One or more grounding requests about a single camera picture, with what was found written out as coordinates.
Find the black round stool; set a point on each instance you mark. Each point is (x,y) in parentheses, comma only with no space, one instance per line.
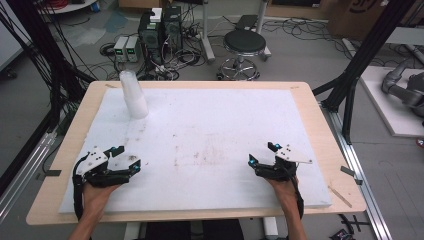
(245,41)

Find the white stand leg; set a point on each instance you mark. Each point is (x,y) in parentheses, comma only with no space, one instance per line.
(206,40)

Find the cardboard box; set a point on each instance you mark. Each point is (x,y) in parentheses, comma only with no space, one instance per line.
(353,16)

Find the person's dark trousers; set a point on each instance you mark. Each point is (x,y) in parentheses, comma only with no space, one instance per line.
(193,230)

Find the stack of clear cups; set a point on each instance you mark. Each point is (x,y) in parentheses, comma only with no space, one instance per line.
(133,96)

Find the person's left hand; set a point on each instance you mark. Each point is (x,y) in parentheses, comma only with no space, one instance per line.
(95,200)

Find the grey tape piece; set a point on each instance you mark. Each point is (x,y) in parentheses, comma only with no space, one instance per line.
(347,171)

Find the black flat device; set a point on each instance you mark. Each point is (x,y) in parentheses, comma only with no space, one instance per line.
(246,21)

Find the aluminium rail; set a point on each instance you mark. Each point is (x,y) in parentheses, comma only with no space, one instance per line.
(363,186)
(23,173)

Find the person's right hand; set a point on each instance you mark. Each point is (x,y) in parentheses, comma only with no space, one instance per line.
(286,195)

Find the white foam mat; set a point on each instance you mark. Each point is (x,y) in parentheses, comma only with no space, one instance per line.
(216,126)

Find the black computer tower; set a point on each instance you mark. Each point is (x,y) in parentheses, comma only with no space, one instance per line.
(172,30)
(150,40)

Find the light wooden table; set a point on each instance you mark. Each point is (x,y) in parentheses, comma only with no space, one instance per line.
(333,133)

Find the white box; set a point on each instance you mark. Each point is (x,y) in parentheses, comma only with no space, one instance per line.
(156,15)

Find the white platform board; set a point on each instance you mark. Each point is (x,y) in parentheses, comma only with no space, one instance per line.
(390,113)

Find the black tape strip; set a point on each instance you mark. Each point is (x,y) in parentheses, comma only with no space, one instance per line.
(53,173)

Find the grey power supply unit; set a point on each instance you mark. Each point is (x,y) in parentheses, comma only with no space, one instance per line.
(133,49)
(120,48)

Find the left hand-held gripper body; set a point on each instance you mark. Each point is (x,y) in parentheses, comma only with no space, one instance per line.
(95,166)

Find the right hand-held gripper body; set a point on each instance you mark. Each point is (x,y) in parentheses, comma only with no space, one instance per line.
(283,166)

